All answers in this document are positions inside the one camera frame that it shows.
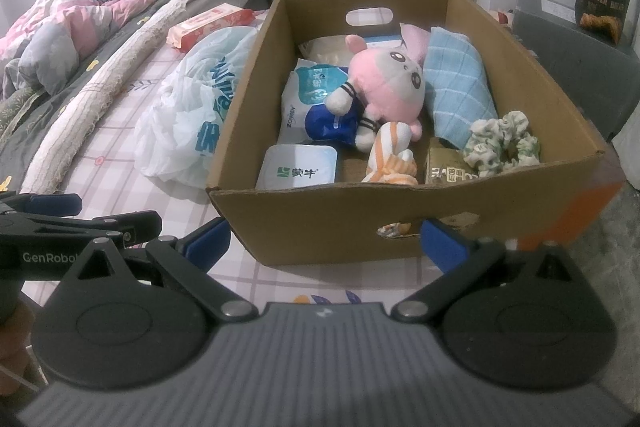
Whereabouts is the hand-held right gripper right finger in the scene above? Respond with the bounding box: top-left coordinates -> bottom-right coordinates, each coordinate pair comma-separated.
391,218 -> 573,324

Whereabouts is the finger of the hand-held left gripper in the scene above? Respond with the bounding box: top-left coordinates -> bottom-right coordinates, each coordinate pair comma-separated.
75,210 -> 163,250
0,192 -> 83,229

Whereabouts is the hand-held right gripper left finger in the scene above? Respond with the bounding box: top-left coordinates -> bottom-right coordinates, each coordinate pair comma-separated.
75,217 -> 257,324

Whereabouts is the gold tissue packet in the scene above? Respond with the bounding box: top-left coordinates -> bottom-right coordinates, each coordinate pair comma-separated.
424,138 -> 481,185

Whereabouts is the green floral scrunchie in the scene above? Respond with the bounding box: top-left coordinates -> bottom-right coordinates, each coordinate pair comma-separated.
462,112 -> 542,178

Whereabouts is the orange striped cloth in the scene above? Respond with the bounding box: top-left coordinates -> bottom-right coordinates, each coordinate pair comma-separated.
362,121 -> 418,185

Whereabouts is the white yogurt cup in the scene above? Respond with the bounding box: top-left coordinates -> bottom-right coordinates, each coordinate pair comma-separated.
256,143 -> 338,190

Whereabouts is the large cardboard box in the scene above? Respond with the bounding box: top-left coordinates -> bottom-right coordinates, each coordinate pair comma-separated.
206,0 -> 623,267

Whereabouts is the light blue checked towel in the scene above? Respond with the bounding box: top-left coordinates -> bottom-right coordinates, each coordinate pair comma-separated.
424,27 -> 500,150

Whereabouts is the pink plush toy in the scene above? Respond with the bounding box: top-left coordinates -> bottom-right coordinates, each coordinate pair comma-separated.
324,24 -> 432,152

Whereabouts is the blue and white plastic packet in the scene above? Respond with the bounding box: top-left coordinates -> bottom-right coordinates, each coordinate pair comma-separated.
277,57 -> 362,145

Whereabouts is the translucent plastic bag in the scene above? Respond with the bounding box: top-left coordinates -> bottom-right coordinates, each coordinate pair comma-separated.
299,36 -> 353,68

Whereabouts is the person's left hand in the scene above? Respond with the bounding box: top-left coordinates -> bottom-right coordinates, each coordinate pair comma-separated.
0,302 -> 36,388

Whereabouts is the pink checked bedsheet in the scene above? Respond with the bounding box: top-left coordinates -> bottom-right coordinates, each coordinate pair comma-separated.
20,4 -> 436,308

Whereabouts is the green floral quilted blanket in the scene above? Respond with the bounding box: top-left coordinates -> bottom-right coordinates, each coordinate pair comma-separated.
0,84 -> 46,148

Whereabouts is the grey blanket white fleece lining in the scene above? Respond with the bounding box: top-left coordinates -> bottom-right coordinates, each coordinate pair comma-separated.
0,0 -> 261,192

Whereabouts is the white plastic bag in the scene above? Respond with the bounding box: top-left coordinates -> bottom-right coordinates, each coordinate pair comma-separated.
134,26 -> 261,186

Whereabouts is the pink grey patchwork quilt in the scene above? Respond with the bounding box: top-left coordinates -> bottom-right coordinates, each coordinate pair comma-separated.
0,0 -> 198,95

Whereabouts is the pink wet wipes pack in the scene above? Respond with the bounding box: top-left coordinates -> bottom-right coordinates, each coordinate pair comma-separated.
167,7 -> 256,52

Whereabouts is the grey storage box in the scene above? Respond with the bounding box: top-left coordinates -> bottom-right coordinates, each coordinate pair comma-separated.
512,0 -> 640,142

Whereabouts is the dark snack bag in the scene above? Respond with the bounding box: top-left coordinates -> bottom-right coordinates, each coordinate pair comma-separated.
575,0 -> 630,45

